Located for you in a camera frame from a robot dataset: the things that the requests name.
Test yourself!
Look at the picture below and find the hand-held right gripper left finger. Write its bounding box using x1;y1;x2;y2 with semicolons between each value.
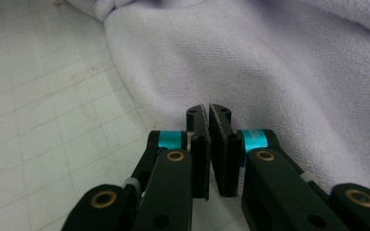
186;103;212;201

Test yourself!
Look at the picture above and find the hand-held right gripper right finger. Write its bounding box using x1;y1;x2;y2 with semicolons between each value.
208;103;243;198

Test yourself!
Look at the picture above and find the light purple towel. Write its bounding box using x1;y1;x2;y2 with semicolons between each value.
66;0;370;201

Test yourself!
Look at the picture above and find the white grid mat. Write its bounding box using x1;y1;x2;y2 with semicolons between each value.
0;0;249;231

